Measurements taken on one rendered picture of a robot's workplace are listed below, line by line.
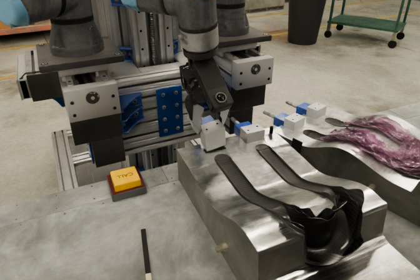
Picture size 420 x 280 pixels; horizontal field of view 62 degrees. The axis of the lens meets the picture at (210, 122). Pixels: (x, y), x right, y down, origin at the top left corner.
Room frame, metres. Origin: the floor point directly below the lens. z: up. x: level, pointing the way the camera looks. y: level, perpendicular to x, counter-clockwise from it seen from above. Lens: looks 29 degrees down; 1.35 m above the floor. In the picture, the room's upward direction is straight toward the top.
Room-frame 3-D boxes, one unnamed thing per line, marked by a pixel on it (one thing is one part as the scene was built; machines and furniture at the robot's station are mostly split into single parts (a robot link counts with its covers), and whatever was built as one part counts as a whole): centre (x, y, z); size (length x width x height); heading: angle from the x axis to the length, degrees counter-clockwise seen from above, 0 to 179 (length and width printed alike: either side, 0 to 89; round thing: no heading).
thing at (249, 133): (0.80, -0.09, 0.89); 0.13 x 0.05 x 0.05; 24
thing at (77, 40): (1.01, 0.39, 1.09); 0.15 x 0.15 x 0.10
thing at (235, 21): (1.22, -0.06, 1.09); 0.15 x 0.15 x 0.10
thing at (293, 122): (0.91, -0.21, 0.86); 0.13 x 0.05 x 0.05; 41
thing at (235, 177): (0.54, -0.14, 0.92); 0.35 x 0.16 x 0.09; 24
